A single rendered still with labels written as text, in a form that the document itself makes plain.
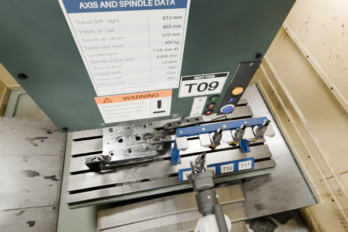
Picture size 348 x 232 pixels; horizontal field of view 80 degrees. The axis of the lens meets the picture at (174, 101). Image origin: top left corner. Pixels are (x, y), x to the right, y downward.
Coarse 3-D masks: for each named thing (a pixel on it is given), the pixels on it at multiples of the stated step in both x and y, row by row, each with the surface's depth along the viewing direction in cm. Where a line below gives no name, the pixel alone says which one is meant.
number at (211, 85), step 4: (204, 80) 42; (208, 80) 42; (212, 80) 43; (216, 80) 43; (220, 80) 43; (200, 84) 43; (204, 84) 43; (208, 84) 44; (212, 84) 44; (216, 84) 44; (220, 84) 44; (196, 88) 44; (200, 88) 44; (204, 88) 44; (208, 88) 45; (212, 88) 45; (216, 88) 45; (196, 92) 45; (200, 92) 45; (204, 92) 46
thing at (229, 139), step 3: (228, 129) 100; (225, 132) 99; (228, 132) 100; (225, 135) 99; (228, 135) 99; (231, 135) 99; (225, 138) 98; (228, 138) 98; (231, 138) 98; (225, 141) 97; (228, 141) 97; (231, 141) 97
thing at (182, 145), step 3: (177, 138) 96; (180, 138) 96; (183, 138) 96; (186, 138) 96; (177, 141) 95; (180, 141) 95; (183, 141) 95; (186, 141) 95; (177, 144) 94; (180, 144) 94; (183, 144) 94; (186, 144) 95; (177, 147) 94; (180, 147) 94; (183, 147) 94; (186, 147) 94; (180, 150) 93; (183, 150) 93
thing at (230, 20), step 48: (0, 0) 23; (48, 0) 24; (192, 0) 27; (240, 0) 29; (288, 0) 30; (0, 48) 28; (48, 48) 29; (192, 48) 34; (240, 48) 36; (48, 96) 38; (96, 96) 40; (192, 96) 46
